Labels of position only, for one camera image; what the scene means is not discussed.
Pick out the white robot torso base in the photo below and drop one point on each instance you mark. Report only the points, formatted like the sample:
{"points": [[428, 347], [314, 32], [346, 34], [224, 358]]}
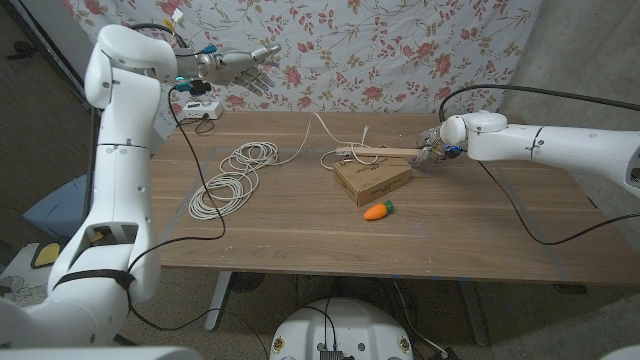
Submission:
{"points": [[345, 325]]}

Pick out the floral backdrop cloth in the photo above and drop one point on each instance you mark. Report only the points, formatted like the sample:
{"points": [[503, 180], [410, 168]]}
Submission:
{"points": [[350, 50]]}

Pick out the brown cardboard package box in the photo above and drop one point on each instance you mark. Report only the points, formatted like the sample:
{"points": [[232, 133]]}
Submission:
{"points": [[372, 180]]}

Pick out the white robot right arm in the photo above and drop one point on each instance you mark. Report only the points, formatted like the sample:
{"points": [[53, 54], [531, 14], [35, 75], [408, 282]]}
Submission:
{"points": [[540, 142]]}

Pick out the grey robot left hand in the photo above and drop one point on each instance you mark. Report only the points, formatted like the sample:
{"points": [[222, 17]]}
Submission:
{"points": [[235, 67]]}

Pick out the blue padded stool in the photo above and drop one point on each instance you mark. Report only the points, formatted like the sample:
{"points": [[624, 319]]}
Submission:
{"points": [[57, 210]]}

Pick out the yellow and black slipper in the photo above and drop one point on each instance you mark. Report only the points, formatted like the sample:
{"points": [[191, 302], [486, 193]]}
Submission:
{"points": [[46, 254]]}

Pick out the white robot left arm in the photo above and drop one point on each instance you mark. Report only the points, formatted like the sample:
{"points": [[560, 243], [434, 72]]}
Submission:
{"points": [[115, 175]]}

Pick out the metal table leg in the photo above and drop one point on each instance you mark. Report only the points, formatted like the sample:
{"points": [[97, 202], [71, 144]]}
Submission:
{"points": [[475, 315], [219, 300]]}

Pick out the wooden stick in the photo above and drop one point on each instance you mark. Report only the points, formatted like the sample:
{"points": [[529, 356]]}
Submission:
{"points": [[380, 151]]}

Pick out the orange toy carrot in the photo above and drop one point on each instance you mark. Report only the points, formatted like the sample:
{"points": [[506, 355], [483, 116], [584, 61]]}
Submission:
{"points": [[376, 212]]}

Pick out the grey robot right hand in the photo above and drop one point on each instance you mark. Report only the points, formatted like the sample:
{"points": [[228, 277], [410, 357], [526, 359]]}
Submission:
{"points": [[430, 145]]}

